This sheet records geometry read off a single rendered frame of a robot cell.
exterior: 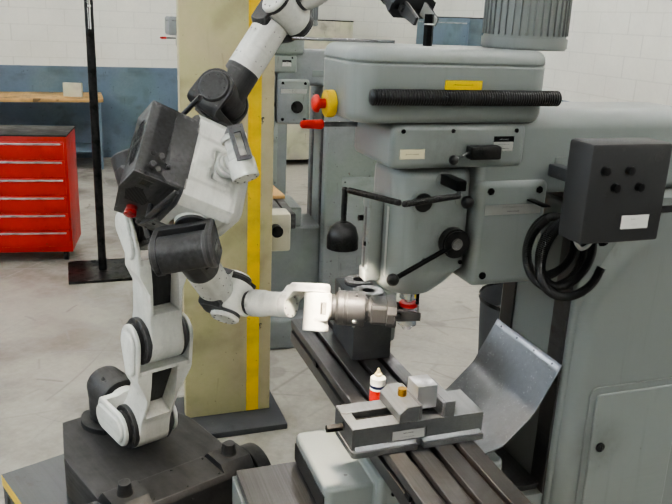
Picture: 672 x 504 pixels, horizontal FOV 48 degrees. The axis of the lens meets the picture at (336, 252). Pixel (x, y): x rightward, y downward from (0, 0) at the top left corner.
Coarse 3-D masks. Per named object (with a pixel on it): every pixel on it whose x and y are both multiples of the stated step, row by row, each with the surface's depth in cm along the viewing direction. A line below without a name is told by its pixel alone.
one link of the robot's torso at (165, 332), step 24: (120, 216) 210; (120, 240) 213; (144, 264) 209; (144, 288) 212; (168, 288) 222; (144, 312) 217; (168, 312) 218; (144, 336) 216; (168, 336) 219; (144, 360) 218
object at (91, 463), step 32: (96, 384) 254; (128, 384) 253; (96, 416) 254; (64, 448) 245; (96, 448) 246; (128, 448) 247; (160, 448) 247; (192, 448) 248; (224, 448) 237; (96, 480) 229; (128, 480) 217; (160, 480) 227; (192, 480) 228; (224, 480) 231
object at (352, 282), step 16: (336, 288) 239; (352, 288) 231; (368, 288) 228; (336, 336) 241; (352, 336) 224; (368, 336) 224; (384, 336) 226; (352, 352) 225; (368, 352) 226; (384, 352) 227
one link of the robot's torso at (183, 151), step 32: (160, 128) 178; (192, 128) 183; (224, 128) 189; (128, 160) 179; (160, 160) 175; (192, 160) 180; (128, 192) 181; (160, 192) 179; (192, 192) 178; (224, 192) 183; (160, 224) 190; (224, 224) 183
